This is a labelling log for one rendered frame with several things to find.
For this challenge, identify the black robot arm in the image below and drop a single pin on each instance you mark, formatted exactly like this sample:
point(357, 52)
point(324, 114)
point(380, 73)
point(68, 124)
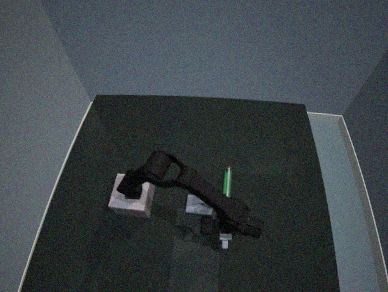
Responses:
point(233, 212)

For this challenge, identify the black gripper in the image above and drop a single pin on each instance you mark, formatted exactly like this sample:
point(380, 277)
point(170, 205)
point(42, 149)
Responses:
point(211, 226)

